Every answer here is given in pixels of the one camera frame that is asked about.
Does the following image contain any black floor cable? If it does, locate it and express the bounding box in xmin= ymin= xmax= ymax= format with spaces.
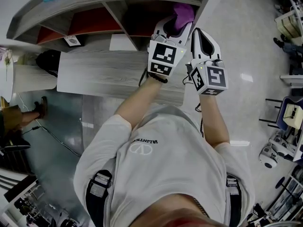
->
xmin=22 ymin=126 xmax=82 ymax=157

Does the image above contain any white dome device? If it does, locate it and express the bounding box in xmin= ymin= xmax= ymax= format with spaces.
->
xmin=259 ymin=145 xmax=280 ymax=169
xmin=269 ymin=136 xmax=299 ymax=158

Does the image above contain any white ribbed pedestal table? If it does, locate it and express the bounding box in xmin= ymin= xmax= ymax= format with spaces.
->
xmin=0 ymin=48 xmax=59 ymax=104

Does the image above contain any pale flower stem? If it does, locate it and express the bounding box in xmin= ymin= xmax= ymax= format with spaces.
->
xmin=3 ymin=50 xmax=14 ymax=82

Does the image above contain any person's white shirt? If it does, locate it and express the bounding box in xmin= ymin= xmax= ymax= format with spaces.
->
xmin=73 ymin=105 xmax=256 ymax=227

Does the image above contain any blue chair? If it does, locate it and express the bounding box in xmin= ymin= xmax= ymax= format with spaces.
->
xmin=259 ymin=96 xmax=303 ymax=131

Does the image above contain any grey wooden desk with shelves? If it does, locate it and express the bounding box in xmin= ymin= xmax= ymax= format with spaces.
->
xmin=56 ymin=33 xmax=190 ymax=106

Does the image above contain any black round stand base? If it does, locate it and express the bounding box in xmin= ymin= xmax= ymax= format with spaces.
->
xmin=274 ymin=176 xmax=287 ymax=190

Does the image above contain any left hand-held gripper cable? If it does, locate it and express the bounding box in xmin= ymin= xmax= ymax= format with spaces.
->
xmin=138 ymin=69 xmax=149 ymax=87

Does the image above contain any black bead bracelet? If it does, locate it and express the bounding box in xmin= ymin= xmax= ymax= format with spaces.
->
xmin=146 ymin=70 xmax=169 ymax=84

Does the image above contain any black harness strap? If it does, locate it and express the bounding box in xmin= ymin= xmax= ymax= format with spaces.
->
xmin=85 ymin=169 xmax=113 ymax=227
xmin=226 ymin=175 xmax=242 ymax=227

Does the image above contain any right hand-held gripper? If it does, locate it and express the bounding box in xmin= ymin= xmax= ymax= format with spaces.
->
xmin=186 ymin=27 xmax=230 ymax=96

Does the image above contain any black round stool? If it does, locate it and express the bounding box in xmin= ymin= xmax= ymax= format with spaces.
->
xmin=0 ymin=136 xmax=31 ymax=153

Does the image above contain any person's left forearm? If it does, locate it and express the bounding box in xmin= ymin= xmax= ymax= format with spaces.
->
xmin=114 ymin=78 xmax=166 ymax=130

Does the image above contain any grey wooden shelf unit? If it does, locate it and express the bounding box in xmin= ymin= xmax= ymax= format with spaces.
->
xmin=6 ymin=0 xmax=213 ymax=53

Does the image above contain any black backpack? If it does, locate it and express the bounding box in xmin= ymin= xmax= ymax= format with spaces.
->
xmin=35 ymin=50 xmax=62 ymax=78

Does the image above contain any hand-held gripper cable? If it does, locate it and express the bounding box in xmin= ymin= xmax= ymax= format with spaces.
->
xmin=138 ymin=69 xmax=149 ymax=87
xmin=181 ymin=72 xmax=205 ymax=139

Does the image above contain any white paper sheet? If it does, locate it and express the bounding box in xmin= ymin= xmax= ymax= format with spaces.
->
xmin=109 ymin=33 xmax=133 ymax=52

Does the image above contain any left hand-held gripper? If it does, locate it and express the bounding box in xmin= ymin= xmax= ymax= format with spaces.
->
xmin=147 ymin=17 xmax=193 ymax=78

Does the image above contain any right hand-held gripper cable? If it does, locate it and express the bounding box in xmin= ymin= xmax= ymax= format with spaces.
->
xmin=181 ymin=72 xmax=205 ymax=139

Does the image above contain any person's face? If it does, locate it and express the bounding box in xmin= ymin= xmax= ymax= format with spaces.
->
xmin=142 ymin=194 xmax=237 ymax=227

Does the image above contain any beige box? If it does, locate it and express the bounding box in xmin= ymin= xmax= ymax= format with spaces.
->
xmin=283 ymin=104 xmax=303 ymax=129

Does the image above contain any thin striped neck cord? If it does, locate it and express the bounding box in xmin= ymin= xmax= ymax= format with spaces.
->
xmin=193 ymin=197 xmax=210 ymax=218

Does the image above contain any black framed picture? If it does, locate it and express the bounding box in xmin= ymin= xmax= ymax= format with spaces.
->
xmin=62 ymin=34 xmax=85 ymax=49

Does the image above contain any purple wiping cloth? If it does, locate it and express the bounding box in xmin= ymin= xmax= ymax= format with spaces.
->
xmin=170 ymin=2 xmax=196 ymax=33

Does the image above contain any person's right forearm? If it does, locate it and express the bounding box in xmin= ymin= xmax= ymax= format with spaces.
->
xmin=198 ymin=94 xmax=231 ymax=148

